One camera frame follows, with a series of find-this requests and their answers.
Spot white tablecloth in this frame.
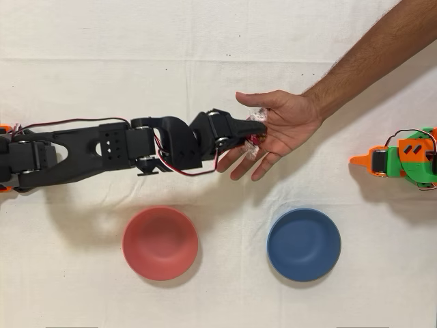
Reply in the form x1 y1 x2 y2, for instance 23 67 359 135
0 0 437 328

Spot blue bowl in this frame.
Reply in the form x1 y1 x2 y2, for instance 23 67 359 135
266 207 342 283

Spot person's bare hand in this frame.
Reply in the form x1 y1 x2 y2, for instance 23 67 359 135
216 90 324 182

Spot red white gripper servo cable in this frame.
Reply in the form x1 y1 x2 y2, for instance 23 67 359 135
153 132 221 177

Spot small candy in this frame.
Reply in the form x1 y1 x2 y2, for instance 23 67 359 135
243 108 268 160

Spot pink bowl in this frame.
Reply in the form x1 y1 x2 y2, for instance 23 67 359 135
122 205 199 282

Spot person's bare forearm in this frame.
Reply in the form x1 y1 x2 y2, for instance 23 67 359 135
301 0 437 121

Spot red white arm servo cable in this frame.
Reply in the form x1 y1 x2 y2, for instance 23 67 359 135
12 117 132 136

